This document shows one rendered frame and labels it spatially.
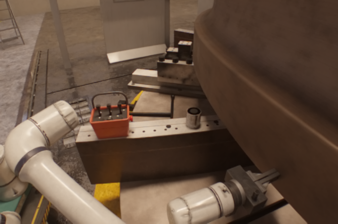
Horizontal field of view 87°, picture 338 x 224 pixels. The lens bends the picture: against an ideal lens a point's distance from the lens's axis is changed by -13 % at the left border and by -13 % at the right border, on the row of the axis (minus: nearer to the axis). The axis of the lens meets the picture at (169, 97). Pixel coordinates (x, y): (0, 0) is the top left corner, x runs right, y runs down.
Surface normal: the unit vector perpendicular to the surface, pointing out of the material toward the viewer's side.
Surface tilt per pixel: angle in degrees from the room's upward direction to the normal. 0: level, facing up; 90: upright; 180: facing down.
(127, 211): 0
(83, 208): 21
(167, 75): 90
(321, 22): 90
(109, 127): 97
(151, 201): 0
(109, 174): 90
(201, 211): 40
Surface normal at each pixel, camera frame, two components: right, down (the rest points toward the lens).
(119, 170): 0.14, 0.52
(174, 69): -0.25, 0.51
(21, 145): 0.22, -0.67
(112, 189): 0.00, -0.85
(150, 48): 0.29, -0.40
